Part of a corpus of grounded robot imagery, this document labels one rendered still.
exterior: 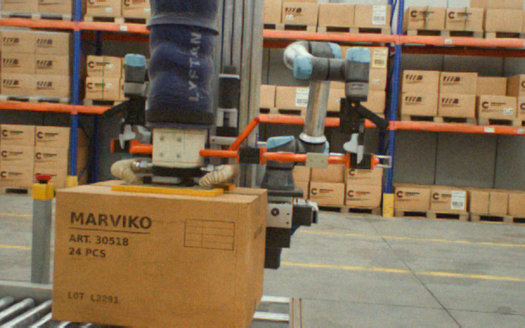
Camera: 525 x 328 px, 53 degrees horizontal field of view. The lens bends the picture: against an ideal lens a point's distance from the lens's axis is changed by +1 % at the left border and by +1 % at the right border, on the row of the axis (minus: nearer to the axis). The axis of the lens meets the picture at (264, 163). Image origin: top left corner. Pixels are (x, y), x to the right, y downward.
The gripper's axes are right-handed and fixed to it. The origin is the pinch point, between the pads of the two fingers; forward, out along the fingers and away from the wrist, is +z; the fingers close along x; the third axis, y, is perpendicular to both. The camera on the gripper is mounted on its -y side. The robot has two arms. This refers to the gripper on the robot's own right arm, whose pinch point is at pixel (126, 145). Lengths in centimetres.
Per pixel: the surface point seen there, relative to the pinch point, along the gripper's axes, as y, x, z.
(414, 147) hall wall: 217, 839, 4
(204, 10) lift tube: 38, -32, -46
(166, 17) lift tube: 27, -37, -42
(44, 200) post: -45, 20, 28
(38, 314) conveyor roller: -28, -10, 67
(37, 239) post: -48, 20, 46
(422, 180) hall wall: 237, 841, 67
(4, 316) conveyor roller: -37, -16, 67
